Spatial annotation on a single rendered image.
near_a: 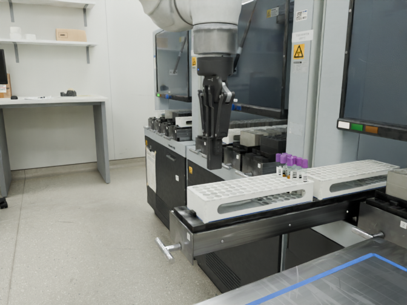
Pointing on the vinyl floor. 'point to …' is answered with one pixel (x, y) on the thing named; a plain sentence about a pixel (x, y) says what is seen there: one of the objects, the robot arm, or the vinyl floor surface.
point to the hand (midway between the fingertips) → (214, 153)
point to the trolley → (332, 279)
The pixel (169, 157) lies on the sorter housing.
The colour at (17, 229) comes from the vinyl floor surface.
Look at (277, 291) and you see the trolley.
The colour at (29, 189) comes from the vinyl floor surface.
